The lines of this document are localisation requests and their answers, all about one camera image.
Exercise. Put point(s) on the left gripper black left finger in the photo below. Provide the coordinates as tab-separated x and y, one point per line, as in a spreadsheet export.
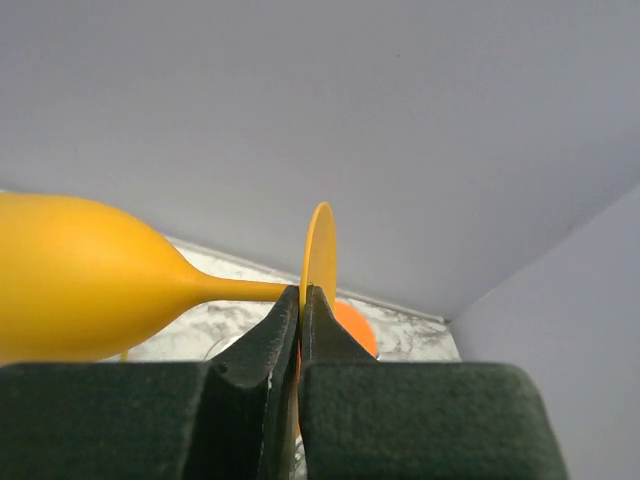
231	417

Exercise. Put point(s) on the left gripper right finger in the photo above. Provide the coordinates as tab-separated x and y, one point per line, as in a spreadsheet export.
362	418

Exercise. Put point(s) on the orange wine glass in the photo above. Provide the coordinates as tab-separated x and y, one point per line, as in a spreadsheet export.
357	327
84	281

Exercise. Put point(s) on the orange wine glass front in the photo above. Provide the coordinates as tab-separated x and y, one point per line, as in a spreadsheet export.
84	281

